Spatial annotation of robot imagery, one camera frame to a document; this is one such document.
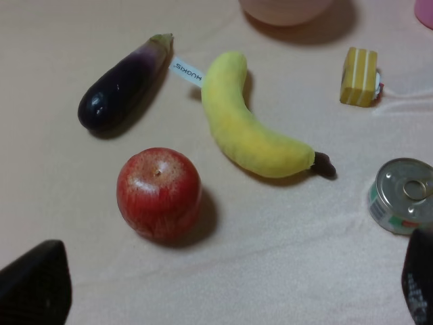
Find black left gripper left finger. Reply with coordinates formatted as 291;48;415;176
1;239;72;324

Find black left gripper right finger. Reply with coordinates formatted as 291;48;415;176
401;229;432;324

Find yellow plush banana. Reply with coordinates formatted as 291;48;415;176
168;51;337;179

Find silver tin can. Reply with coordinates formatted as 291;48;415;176
367;158;432;235

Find red apple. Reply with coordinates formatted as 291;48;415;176
116;147;202;242

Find yellow striped cake toy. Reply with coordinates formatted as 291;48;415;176
340;47;382;108

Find dark purple eggplant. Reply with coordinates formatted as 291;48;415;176
77;33;174;133

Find large pink bowl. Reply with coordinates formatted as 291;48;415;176
239;0;334;26

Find pink saucepan with handle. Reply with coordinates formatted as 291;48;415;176
414;0;433;26

